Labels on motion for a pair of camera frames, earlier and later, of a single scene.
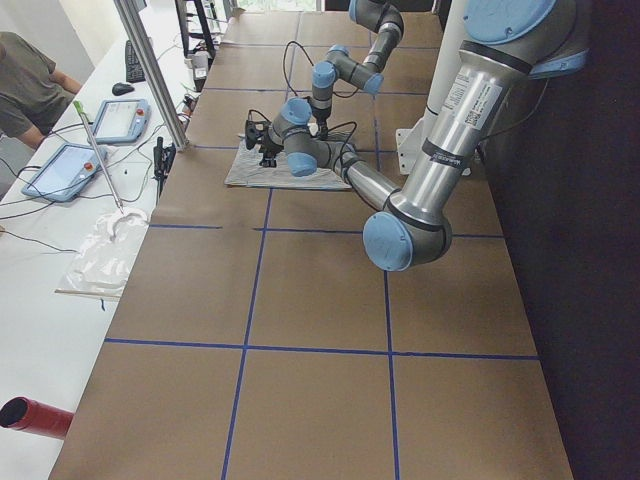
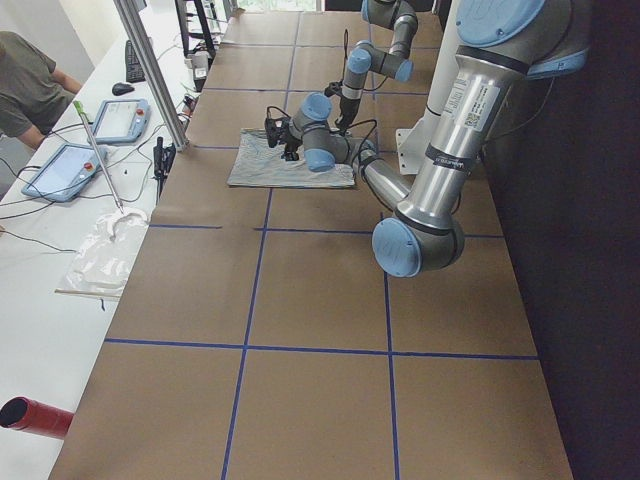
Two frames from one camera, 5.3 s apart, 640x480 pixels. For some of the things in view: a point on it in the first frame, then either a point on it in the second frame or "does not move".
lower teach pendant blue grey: x=63 y=174 does not move
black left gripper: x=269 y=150 to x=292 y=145
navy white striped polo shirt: x=248 y=171 does not move
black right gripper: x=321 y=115 to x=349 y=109
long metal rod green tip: x=81 y=111 does not move
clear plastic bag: x=100 y=266 does not move
